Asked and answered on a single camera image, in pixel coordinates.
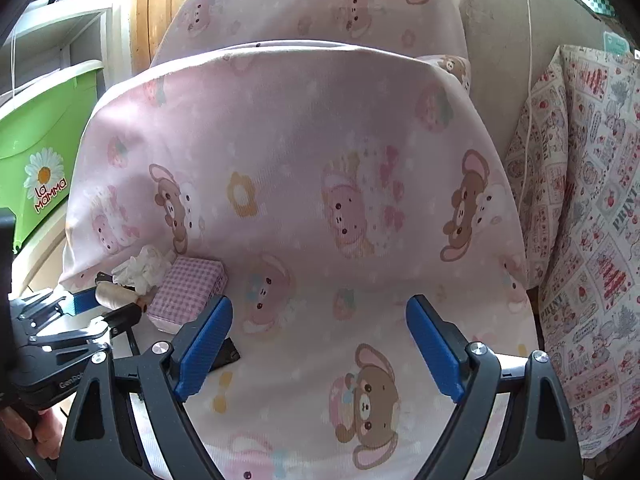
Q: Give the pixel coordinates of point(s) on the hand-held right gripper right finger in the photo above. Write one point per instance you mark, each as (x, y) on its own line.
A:
(435, 350)

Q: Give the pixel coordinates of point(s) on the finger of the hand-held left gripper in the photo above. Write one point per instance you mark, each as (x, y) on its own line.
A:
(120, 318)
(82, 303)

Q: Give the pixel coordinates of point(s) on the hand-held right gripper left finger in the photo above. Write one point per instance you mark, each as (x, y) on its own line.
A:
(205, 345)

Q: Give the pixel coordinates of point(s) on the white tissue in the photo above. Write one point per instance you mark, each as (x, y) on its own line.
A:
(145, 265)

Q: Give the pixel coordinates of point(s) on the person's left hand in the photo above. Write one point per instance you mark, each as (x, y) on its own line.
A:
(25, 430)

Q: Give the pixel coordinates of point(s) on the small black flat item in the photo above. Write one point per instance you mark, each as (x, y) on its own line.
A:
(227, 355)

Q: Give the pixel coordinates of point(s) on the pink checkered tissue pack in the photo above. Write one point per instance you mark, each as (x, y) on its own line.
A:
(187, 290)

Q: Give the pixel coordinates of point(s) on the pink bear-print bed sheet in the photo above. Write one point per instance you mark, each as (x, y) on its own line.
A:
(300, 410)

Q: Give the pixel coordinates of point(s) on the green plastic bin daisy label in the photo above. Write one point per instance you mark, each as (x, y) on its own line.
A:
(40, 125)

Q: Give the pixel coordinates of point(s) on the patterned pillow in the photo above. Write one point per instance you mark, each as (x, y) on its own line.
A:
(590, 210)

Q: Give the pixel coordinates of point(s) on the large pink bear-print pillow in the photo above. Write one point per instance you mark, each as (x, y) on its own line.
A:
(300, 135)

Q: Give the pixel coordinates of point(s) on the white cabinet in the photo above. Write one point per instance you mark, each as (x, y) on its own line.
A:
(85, 35)

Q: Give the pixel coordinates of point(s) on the wooden headboard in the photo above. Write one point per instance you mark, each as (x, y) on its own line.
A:
(155, 10)

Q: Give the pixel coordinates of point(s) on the teal label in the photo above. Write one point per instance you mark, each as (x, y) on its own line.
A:
(615, 42)

